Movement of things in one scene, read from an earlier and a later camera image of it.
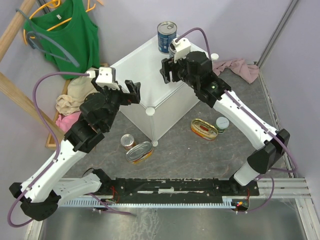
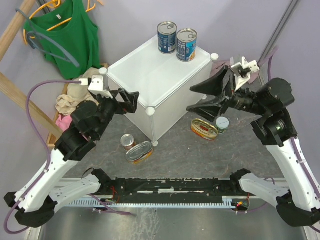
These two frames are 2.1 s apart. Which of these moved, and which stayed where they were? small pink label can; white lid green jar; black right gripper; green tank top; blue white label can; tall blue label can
Moved: blue white label can; black right gripper
Stayed: small pink label can; green tank top; tall blue label can; white lid green jar
